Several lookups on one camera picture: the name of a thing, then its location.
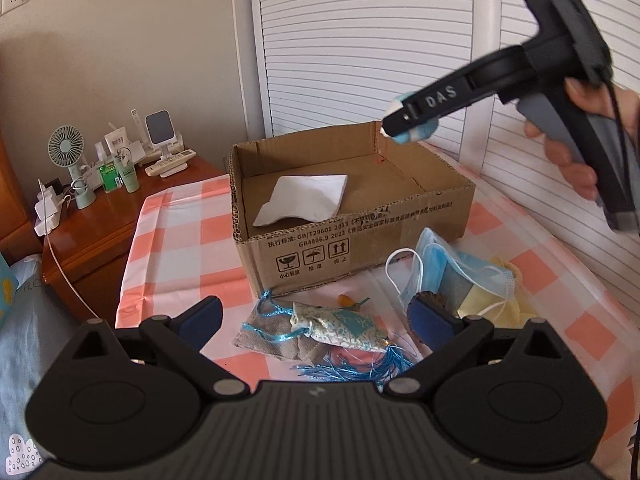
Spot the blue face mask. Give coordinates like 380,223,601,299
440,252,516,321
385,227,453,311

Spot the green desk fan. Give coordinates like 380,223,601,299
48,126,97,209

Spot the light blue small sock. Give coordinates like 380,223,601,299
390,91,441,144

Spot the white cosmetic tube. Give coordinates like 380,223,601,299
104,129,128,161

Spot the blue-grey blanket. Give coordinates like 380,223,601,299
0,255,118,480

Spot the grey fabric swatch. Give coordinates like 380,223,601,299
437,270,473,313

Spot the pink checkered tablecloth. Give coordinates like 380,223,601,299
115,150,640,480

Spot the person's right hand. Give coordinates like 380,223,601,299
525,79,640,200

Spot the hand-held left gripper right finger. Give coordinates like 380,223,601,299
382,294,563,401

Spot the white charger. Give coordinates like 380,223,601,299
35,187,61,221

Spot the white remote control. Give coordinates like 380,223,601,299
145,149,196,177

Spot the white power strip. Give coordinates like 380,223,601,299
34,200,66,237

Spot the white folded cloth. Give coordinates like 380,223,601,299
252,174,349,227

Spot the wooden nightstand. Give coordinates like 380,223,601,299
40,152,231,321

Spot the white phone stand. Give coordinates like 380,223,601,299
144,110,183,158

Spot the blue pillow yellow print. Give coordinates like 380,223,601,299
0,252,23,321

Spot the patterned fabric pouch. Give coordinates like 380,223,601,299
290,302,388,351

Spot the burlap pouch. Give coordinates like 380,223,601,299
235,290,326,363

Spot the white cable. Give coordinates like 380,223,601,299
37,180,103,321

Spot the green bottle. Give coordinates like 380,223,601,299
99,157,123,194

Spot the wooden headboard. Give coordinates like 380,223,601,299
0,130,43,261

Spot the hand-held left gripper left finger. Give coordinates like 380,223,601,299
65,296,251,401

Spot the cardboard box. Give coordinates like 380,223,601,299
229,120,476,297

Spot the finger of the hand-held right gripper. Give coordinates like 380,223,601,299
382,74,473,137

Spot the light green tube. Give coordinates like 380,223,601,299
119,152,142,193

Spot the yellow cloth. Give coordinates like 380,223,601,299
457,280,533,328

